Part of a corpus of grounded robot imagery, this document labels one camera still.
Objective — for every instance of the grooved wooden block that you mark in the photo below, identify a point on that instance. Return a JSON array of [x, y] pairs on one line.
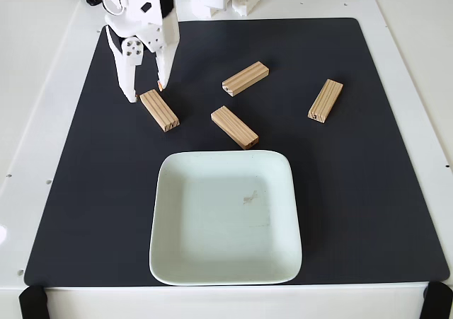
[[159, 110], [325, 101], [234, 126], [245, 78]]

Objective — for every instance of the black table mat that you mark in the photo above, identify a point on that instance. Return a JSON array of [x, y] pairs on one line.
[[106, 174]]

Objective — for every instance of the pale green square plate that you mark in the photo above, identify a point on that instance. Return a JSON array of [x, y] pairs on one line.
[[226, 220]]

